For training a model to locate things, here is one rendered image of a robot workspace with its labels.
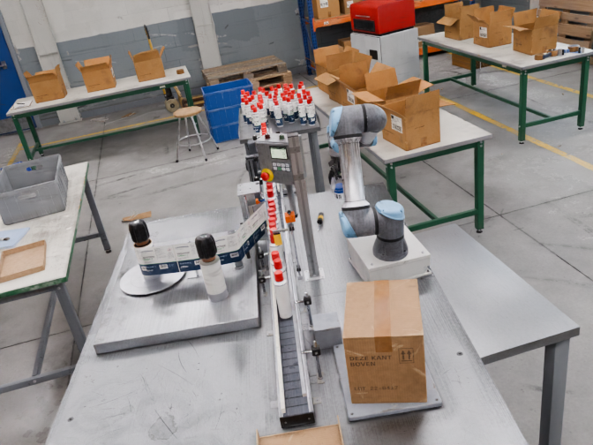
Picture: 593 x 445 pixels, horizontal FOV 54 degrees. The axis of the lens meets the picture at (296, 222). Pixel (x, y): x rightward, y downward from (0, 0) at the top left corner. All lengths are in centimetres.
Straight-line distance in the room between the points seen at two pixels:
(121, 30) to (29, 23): 130
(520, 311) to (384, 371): 71
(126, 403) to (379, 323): 96
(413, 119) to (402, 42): 398
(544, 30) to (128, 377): 515
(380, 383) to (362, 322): 20
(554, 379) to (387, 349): 84
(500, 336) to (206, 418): 107
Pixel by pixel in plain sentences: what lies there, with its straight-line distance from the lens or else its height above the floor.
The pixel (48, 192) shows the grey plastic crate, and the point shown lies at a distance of 405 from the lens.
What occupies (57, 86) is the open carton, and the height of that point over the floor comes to 93.
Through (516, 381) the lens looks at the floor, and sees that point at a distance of 329.
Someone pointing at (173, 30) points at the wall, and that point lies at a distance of 980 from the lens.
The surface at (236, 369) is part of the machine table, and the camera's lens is 220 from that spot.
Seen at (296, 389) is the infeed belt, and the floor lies 88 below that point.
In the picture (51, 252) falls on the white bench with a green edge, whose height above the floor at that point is 80.
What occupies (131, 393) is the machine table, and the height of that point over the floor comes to 83.
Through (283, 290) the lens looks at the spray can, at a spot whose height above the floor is 101.
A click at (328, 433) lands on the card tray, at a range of 191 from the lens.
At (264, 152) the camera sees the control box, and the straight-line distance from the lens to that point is 241.
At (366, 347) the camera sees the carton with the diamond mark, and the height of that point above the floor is 108.
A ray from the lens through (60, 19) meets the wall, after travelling 983.
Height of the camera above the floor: 223
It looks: 27 degrees down
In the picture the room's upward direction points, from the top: 9 degrees counter-clockwise
